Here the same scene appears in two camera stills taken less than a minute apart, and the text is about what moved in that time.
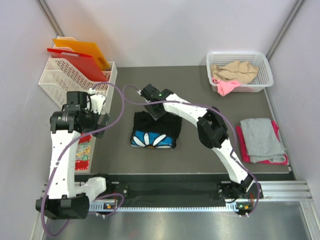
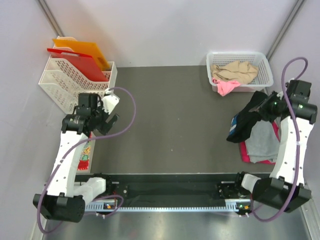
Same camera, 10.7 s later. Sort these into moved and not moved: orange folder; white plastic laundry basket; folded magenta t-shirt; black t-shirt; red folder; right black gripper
Moved: black t-shirt; right black gripper
Not moved: folded magenta t-shirt; orange folder; red folder; white plastic laundry basket
